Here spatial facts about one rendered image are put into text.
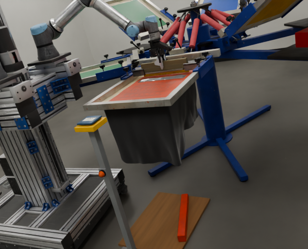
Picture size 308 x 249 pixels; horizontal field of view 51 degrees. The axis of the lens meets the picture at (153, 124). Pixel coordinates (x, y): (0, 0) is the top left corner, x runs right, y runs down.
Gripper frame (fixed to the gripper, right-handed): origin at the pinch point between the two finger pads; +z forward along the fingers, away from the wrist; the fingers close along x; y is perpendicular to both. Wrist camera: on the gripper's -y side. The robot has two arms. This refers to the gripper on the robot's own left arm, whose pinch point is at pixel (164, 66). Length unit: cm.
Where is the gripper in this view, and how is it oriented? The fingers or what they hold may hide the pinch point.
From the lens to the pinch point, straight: 232.2
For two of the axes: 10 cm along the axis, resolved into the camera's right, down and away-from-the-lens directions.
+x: -4.2, 4.3, -8.0
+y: -8.8, 0.3, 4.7
